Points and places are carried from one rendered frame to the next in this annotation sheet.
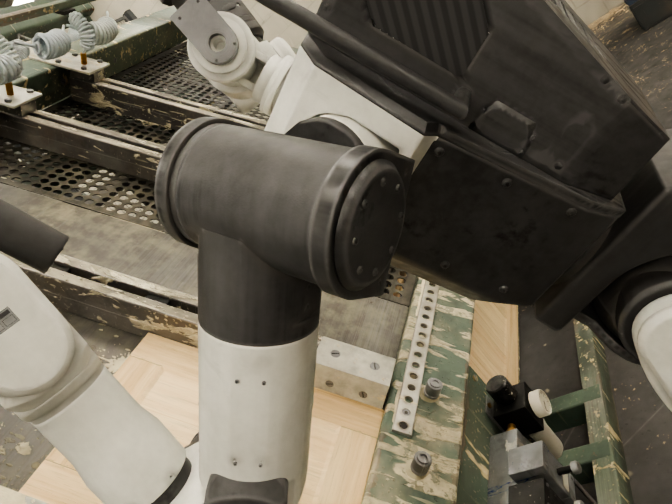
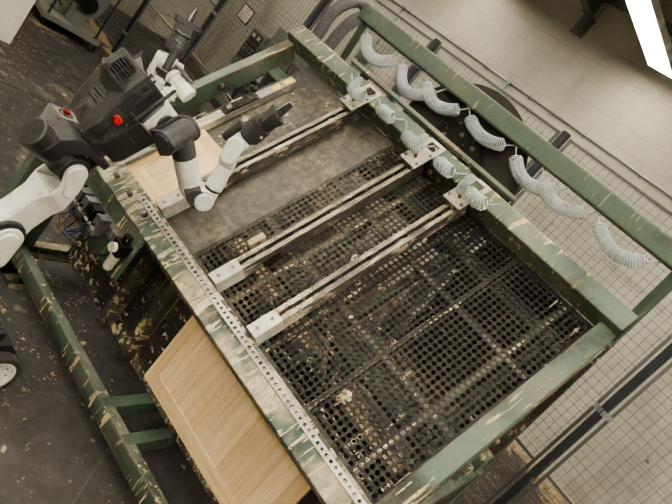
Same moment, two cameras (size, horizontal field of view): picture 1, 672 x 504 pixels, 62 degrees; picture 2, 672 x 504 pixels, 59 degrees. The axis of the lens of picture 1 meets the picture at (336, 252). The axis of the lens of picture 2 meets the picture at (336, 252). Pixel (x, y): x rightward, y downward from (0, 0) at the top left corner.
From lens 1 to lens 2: 2.75 m
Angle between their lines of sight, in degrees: 81
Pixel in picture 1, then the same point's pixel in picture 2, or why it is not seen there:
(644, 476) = (82, 437)
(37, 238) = (163, 64)
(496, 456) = (118, 230)
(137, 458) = not seen: hidden behind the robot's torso
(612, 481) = (94, 384)
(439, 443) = (131, 205)
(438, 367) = (150, 226)
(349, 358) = (173, 197)
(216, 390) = not seen: hidden behind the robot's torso
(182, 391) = (207, 167)
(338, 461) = (154, 187)
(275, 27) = not seen: outside the picture
